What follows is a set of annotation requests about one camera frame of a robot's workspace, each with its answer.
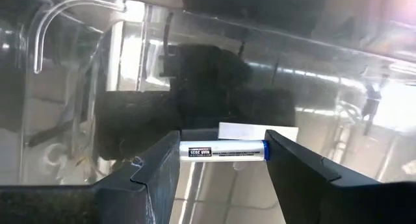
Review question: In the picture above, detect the white battery with blue cap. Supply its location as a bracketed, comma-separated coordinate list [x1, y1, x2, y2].
[179, 139, 271, 162]

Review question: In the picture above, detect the person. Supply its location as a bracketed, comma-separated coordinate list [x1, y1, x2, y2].
[360, 75, 384, 136]

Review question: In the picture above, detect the white paper label strip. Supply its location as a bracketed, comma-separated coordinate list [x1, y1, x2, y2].
[218, 121, 299, 142]

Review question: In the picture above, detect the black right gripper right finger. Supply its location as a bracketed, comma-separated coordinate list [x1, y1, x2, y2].
[264, 129, 416, 224]

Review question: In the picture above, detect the clear plastic bin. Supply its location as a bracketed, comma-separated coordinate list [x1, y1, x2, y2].
[0, 0, 416, 224]

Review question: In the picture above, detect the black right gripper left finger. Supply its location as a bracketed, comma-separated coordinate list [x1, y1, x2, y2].
[0, 130, 181, 224]

